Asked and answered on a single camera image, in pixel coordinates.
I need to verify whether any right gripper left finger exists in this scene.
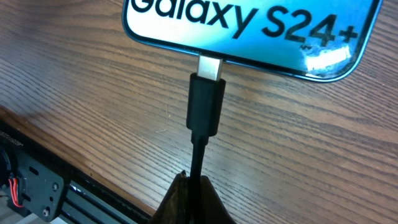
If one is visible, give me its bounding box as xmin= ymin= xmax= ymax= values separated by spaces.
xmin=149 ymin=170 xmax=189 ymax=224

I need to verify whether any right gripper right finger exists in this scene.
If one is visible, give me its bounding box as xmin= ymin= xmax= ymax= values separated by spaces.
xmin=200 ymin=175 xmax=236 ymax=224

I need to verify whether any black USB charging cable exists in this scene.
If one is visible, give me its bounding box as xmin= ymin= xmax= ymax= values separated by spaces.
xmin=185 ymin=54 xmax=227 ymax=224

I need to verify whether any blue Galaxy S24+ smartphone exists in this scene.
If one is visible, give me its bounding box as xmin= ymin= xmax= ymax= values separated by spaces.
xmin=122 ymin=0 xmax=382 ymax=83

